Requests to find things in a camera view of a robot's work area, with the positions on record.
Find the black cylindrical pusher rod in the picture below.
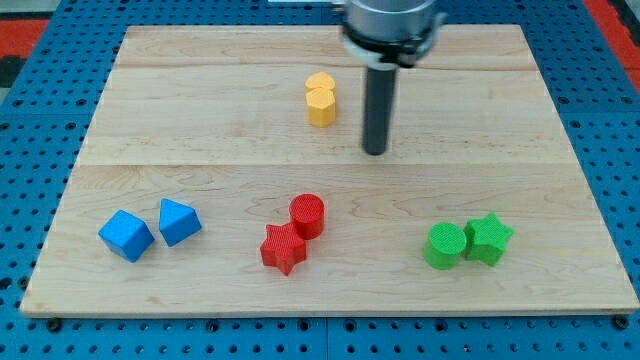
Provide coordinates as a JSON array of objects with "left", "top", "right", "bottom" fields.
[{"left": 362, "top": 68, "right": 397, "bottom": 155}]

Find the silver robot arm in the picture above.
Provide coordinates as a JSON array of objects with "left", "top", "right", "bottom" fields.
[{"left": 342, "top": 0, "right": 446, "bottom": 156}]

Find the green star block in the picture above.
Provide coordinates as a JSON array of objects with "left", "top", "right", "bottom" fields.
[{"left": 464, "top": 212, "right": 514, "bottom": 267}]

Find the red star block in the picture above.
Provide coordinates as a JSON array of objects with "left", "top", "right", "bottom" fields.
[{"left": 260, "top": 223, "right": 307, "bottom": 276}]

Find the yellow heart block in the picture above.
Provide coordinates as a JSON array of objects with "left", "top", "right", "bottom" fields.
[{"left": 305, "top": 72, "right": 336, "bottom": 92}]

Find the yellow hexagon block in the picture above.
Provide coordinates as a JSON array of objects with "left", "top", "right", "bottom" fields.
[{"left": 306, "top": 88, "right": 336, "bottom": 127}]

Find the red cylinder block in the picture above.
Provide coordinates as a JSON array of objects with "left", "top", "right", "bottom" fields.
[{"left": 289, "top": 193, "right": 325, "bottom": 240}]

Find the green cylinder block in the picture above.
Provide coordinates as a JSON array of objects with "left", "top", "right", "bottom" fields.
[{"left": 423, "top": 222, "right": 467, "bottom": 270}]

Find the wooden board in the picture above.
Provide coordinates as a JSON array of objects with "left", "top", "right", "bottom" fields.
[{"left": 21, "top": 25, "right": 639, "bottom": 318}]

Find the blue triangle block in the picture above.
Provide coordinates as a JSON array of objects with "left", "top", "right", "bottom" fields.
[{"left": 159, "top": 198, "right": 202, "bottom": 247}]

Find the blue cube block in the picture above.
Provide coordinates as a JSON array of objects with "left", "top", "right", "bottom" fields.
[{"left": 98, "top": 210, "right": 154, "bottom": 263}]

